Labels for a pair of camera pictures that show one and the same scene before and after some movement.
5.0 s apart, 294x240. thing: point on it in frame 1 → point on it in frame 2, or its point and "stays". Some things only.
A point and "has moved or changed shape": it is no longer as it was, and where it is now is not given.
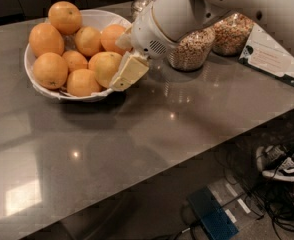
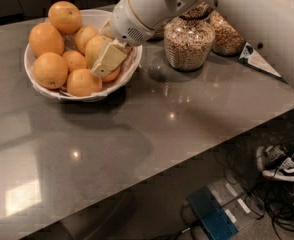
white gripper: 149,31 → 126,20
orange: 105,66 has moved or changed shape
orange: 88,40 stays
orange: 50,70 stays
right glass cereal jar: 230,34 stays
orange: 82,82 stays
